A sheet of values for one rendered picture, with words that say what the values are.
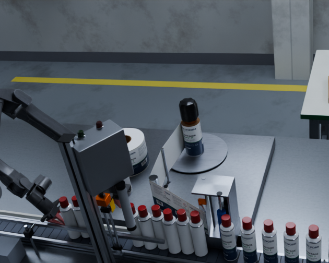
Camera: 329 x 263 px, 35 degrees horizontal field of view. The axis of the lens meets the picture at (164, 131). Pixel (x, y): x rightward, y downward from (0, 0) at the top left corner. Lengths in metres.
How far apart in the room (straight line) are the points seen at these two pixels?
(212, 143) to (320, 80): 0.91
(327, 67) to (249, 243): 1.66
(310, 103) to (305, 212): 0.89
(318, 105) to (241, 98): 1.71
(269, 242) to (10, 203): 1.31
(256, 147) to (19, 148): 1.31
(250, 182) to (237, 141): 0.31
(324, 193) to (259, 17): 2.80
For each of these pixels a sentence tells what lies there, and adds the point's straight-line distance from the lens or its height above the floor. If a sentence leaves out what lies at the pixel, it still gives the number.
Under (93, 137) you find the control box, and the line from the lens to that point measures 1.72.
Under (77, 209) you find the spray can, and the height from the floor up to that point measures 1.04.
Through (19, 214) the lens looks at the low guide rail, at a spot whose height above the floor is 0.91.
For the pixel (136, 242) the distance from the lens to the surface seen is 2.13.
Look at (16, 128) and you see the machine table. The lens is 3.23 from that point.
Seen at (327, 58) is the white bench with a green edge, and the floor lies 0.80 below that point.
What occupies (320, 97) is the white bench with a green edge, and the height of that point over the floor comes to 0.80.
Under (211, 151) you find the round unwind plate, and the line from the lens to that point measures 2.53.
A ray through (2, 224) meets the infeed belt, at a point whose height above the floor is 0.88.
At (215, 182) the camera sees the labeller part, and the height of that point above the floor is 1.14.
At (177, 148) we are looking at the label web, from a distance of 2.46.
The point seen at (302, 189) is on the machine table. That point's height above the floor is 0.83.
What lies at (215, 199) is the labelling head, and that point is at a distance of 2.03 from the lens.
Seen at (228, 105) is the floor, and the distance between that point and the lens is 4.54.
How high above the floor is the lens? 2.40
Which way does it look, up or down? 34 degrees down
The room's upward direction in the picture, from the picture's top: 11 degrees counter-clockwise
